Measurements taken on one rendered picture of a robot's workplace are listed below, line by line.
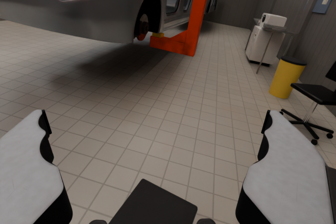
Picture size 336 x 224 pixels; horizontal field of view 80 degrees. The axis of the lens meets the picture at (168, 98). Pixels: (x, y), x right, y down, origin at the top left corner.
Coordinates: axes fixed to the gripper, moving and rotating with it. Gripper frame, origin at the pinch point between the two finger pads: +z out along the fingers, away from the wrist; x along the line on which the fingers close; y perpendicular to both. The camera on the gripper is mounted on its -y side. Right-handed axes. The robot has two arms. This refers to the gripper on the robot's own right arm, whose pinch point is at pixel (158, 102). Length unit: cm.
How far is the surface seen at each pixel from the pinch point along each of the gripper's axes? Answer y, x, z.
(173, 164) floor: 126, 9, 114
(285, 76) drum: 113, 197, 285
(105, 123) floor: 116, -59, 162
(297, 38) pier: 94, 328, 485
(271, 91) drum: 144, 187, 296
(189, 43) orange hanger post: 59, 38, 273
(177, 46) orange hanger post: 64, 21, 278
